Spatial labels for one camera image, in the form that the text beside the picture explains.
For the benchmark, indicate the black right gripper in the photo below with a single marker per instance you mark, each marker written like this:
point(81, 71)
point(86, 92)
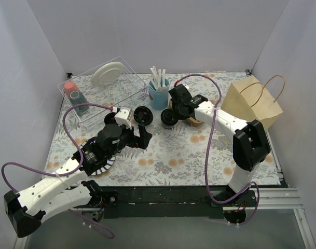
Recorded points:
point(177, 104)

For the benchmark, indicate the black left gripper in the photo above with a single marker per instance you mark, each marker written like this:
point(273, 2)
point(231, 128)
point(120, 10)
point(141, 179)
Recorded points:
point(136, 137)

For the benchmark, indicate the black plastic cup lid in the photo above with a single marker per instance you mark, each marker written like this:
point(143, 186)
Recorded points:
point(167, 115)

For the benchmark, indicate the brown paper takeout bag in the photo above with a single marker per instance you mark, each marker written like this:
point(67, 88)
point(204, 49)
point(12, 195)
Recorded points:
point(249, 99)

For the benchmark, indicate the dark paper coffee cup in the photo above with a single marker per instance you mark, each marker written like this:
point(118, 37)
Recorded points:
point(168, 125)

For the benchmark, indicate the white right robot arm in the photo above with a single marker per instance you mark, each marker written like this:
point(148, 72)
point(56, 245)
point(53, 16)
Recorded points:
point(250, 145)

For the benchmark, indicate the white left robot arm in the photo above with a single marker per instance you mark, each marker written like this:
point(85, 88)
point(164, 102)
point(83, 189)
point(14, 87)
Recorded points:
point(66, 188)

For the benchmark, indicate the brown pulp cup carrier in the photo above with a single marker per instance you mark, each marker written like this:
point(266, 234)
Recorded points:
point(191, 121)

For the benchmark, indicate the floral patterned table mat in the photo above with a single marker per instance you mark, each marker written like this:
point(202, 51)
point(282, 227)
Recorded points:
point(174, 156)

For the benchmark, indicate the blue cylindrical holder cup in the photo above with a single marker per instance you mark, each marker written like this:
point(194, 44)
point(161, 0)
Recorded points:
point(159, 100)

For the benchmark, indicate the blue striped white plate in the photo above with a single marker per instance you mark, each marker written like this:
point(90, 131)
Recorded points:
point(95, 162)

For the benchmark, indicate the white wrapped straw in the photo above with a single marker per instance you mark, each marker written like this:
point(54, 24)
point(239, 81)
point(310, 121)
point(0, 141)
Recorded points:
point(163, 82)
point(159, 78)
point(156, 78)

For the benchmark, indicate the white ceramic plate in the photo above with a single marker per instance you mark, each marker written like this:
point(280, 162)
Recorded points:
point(107, 74)

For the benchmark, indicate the teal plastic cup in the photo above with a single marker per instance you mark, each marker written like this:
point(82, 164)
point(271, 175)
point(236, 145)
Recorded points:
point(81, 100)

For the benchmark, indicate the pink plastic cup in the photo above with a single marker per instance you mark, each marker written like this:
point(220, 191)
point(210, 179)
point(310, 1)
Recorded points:
point(71, 90)

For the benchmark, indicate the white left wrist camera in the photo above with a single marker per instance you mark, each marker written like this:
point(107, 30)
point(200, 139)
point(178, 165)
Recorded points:
point(123, 117)

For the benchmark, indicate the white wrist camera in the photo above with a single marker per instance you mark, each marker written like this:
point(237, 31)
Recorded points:
point(123, 117)
point(186, 86)

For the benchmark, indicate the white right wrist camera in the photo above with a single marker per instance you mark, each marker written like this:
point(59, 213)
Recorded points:
point(186, 86)

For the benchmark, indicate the clear wire dish rack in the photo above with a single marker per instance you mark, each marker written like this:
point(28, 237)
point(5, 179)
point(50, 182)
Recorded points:
point(128, 90)

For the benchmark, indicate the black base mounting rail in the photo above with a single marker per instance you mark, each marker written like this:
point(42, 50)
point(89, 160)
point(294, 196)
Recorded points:
point(155, 201)

